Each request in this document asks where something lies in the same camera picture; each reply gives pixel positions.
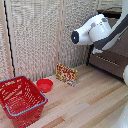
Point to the red plastic bowl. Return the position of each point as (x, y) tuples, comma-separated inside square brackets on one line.
[(44, 85)]

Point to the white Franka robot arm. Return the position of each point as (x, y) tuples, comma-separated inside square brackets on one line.
[(95, 30)]

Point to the yellow red snack box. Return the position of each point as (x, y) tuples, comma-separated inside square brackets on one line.
[(66, 74)]

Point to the beige woven folding screen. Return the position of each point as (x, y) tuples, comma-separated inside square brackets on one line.
[(33, 36)]

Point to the brown drawer cabinet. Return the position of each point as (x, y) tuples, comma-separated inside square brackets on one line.
[(111, 66)]

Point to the white object at table edge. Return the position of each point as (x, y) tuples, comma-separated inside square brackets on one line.
[(123, 121)]

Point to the red shopping basket blue rim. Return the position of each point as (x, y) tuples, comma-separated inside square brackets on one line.
[(20, 100)]

